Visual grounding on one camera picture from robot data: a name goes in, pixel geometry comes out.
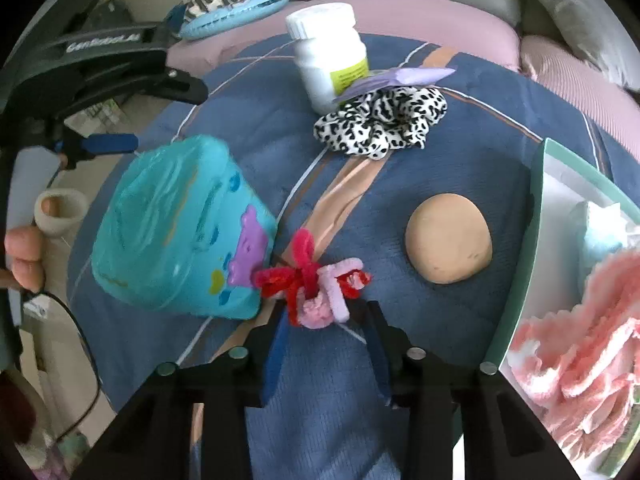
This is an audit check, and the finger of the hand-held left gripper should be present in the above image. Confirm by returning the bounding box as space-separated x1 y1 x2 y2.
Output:
127 57 209 106
50 127 139 171

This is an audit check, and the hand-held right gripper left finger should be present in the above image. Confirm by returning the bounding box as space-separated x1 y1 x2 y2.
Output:
75 302 293 480

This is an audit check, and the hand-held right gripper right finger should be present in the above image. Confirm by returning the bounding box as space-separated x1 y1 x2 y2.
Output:
350 300 586 480

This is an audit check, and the teal tissue packet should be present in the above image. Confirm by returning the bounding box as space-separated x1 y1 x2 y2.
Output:
91 135 278 321

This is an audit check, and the red pink pipe cleaner flower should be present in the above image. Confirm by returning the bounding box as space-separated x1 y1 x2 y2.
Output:
255 229 373 330

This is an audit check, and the white box with green rim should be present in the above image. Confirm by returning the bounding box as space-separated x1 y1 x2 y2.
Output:
492 138 640 480

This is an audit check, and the pink knitted cloth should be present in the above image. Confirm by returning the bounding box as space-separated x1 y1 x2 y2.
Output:
510 247 640 466

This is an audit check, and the person's left hand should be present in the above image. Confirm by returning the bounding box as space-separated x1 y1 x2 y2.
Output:
0 226 47 294

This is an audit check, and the white cup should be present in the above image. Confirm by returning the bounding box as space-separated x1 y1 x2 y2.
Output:
34 188 90 238

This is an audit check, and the blue cushion with zebra print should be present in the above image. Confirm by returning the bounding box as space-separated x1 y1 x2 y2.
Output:
177 0 291 42

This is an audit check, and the blue plaid blanket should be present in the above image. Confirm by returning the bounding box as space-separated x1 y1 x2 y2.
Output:
67 34 640 480

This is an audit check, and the beige round sponge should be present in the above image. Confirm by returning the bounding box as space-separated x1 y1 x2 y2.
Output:
405 193 493 285

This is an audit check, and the white plastic bottle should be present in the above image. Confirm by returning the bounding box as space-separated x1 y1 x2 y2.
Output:
286 2 371 115

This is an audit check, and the leopard print scrunchie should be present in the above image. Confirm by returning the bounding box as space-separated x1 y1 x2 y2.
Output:
313 86 448 161

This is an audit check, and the purple wipes packet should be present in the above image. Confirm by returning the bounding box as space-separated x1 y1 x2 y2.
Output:
335 66 457 106

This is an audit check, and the blue face mask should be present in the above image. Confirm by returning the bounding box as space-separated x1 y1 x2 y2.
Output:
570 200 638 273

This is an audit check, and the black cable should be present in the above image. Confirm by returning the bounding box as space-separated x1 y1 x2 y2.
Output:
25 290 101 446

